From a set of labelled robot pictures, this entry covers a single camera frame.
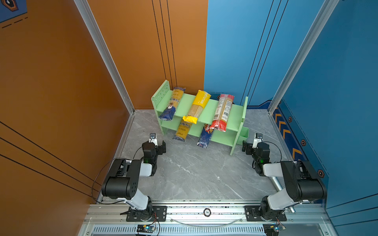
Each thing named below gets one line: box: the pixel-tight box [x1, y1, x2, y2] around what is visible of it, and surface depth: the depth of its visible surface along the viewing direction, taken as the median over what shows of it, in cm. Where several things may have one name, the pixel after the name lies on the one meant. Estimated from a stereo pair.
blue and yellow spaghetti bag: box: [158, 86, 187, 122], surface depth 84 cm
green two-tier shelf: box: [151, 79, 250, 156], surface depth 88 cm
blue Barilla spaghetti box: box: [196, 126, 214, 149], surface depth 85 cm
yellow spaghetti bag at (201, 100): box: [182, 89, 211, 125], surface depth 82 cm
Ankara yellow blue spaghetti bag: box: [172, 117, 193, 143], surface depth 90 cm
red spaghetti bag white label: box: [209, 93, 235, 132], surface depth 79 cm
